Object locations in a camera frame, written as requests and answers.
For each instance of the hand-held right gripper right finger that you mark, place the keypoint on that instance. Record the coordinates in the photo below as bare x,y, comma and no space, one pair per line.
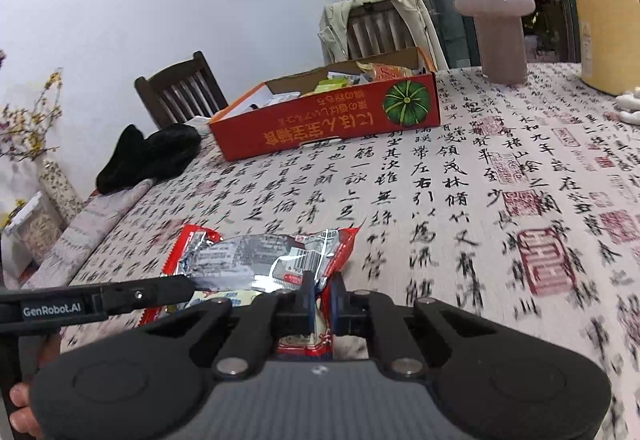
337,305

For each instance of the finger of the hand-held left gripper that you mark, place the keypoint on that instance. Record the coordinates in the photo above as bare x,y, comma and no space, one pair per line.
145,295

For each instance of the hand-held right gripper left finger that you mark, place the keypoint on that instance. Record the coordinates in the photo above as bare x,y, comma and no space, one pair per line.
307,305

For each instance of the red snack bag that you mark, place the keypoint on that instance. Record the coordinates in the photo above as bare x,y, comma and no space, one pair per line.
250,260

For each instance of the orange cardboard box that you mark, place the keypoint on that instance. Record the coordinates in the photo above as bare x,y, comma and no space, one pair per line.
320,129

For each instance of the person's left hand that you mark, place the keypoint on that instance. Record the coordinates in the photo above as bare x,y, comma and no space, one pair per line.
22,410

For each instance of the grey striped folded cloth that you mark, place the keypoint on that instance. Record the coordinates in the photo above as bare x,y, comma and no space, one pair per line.
90,225

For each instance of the speckled ceramic vase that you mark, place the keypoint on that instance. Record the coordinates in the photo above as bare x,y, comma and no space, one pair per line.
57,190

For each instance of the black cloth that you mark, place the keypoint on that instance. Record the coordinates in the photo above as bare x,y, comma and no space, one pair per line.
150,154

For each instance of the small yellow flower twigs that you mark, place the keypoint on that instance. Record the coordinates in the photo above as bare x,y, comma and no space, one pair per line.
45,109

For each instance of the dark wooden chair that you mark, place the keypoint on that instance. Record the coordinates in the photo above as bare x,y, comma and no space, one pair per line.
175,89

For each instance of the brown wooden chair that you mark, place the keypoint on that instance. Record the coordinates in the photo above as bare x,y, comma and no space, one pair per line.
370,29

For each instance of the beige jacket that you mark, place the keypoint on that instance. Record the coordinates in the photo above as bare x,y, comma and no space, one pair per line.
335,24

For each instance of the pink mushroom-shaped vase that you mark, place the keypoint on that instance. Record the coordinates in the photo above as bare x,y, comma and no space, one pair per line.
500,39

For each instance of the white gloves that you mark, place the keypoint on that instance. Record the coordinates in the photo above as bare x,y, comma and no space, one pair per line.
630,112

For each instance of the yellow thermos jug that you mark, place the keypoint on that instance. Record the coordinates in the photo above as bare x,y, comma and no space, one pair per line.
610,19

